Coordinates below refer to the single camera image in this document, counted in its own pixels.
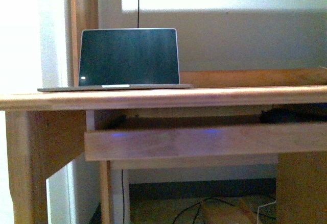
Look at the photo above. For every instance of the dark grey computer mouse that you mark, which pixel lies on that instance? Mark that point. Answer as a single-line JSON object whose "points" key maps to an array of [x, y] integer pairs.
{"points": [[279, 115]]}

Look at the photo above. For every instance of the grey open laptop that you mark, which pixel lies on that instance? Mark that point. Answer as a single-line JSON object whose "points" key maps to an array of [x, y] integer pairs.
{"points": [[127, 59]]}

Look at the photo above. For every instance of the wooden desk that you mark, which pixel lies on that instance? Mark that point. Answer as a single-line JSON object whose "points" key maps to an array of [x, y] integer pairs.
{"points": [[45, 131]]}

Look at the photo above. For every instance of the wooden pull-out keyboard tray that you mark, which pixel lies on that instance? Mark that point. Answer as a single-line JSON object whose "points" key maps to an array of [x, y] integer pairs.
{"points": [[202, 142]]}

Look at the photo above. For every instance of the wooden door frame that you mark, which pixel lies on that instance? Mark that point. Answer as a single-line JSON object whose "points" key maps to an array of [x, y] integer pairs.
{"points": [[84, 16]]}

